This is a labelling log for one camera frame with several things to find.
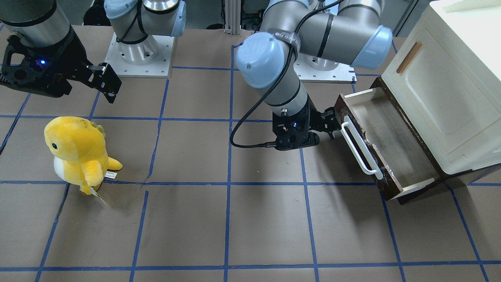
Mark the dark brown wooden drawer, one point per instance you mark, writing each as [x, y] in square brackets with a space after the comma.
[407, 168]

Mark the cream white cabinet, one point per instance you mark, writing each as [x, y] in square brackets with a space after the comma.
[451, 88]

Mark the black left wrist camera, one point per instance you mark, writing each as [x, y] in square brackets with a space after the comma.
[289, 137]

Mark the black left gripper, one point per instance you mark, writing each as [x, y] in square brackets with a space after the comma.
[313, 116]

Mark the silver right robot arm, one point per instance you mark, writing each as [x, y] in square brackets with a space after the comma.
[42, 23]

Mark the wooden cabinet handle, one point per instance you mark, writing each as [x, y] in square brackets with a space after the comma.
[408, 58]

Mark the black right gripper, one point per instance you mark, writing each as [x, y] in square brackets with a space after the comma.
[71, 58]

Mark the yellow plush dinosaur toy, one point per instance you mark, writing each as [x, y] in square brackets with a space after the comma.
[79, 149]

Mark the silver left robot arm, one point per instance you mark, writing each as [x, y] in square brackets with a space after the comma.
[344, 31]

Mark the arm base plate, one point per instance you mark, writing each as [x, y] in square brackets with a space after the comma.
[313, 69]
[150, 58]

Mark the white drawer handle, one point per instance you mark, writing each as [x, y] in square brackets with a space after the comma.
[359, 149]

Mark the aluminium frame post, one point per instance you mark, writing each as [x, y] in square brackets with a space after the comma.
[232, 17]

